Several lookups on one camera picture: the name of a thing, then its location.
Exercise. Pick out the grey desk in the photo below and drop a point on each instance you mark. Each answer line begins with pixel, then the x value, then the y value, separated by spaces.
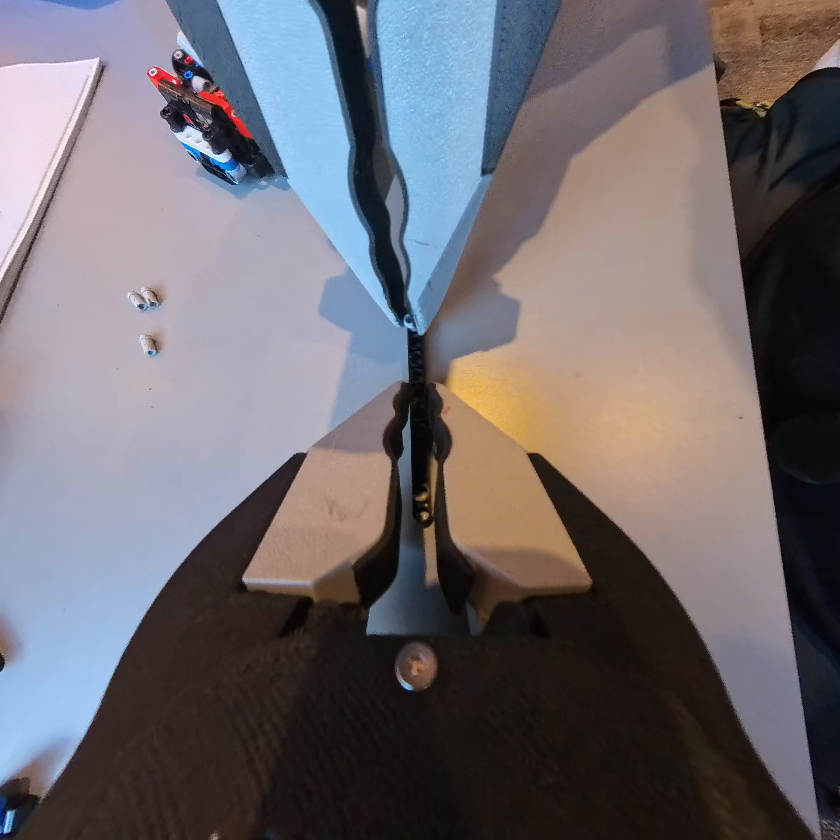
pixel 197 426

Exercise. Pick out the white shoe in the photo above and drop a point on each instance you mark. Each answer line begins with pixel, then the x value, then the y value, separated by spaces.
pixel 829 56

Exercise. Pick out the long black perforated toy beam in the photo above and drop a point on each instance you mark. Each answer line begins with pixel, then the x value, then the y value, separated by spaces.
pixel 417 367

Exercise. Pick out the white paper booklet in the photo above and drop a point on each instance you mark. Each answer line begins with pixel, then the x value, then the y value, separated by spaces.
pixel 33 151

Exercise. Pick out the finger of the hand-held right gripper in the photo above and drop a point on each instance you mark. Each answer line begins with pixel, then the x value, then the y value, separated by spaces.
pixel 289 118
pixel 439 118

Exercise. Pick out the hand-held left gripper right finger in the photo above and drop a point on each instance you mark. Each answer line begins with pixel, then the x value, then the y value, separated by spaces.
pixel 512 518

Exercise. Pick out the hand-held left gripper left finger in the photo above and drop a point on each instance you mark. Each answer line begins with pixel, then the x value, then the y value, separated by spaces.
pixel 321 518

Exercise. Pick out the building block toy vehicle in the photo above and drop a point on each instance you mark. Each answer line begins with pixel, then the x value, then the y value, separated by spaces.
pixel 197 111

